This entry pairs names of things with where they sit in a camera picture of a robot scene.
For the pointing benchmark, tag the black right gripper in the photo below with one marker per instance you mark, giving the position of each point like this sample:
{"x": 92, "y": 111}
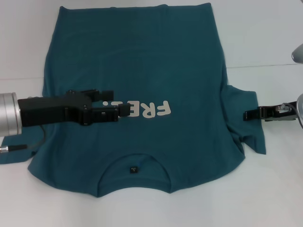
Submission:
{"x": 286, "y": 116}

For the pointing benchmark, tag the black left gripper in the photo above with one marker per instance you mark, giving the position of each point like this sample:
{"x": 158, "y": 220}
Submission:
{"x": 47, "y": 110}

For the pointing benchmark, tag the teal t-shirt with FREE print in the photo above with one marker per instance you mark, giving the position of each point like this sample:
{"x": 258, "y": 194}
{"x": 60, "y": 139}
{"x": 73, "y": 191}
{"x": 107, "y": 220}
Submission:
{"x": 165, "y": 59}

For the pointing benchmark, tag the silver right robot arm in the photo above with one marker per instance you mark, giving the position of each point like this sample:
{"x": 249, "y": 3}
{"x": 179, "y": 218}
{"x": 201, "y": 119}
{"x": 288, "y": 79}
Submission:
{"x": 300, "y": 111}

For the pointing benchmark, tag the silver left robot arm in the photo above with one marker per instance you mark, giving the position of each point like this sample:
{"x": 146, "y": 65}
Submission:
{"x": 9, "y": 114}

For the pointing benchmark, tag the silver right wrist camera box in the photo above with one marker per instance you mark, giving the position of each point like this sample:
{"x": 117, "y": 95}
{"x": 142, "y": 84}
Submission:
{"x": 298, "y": 54}

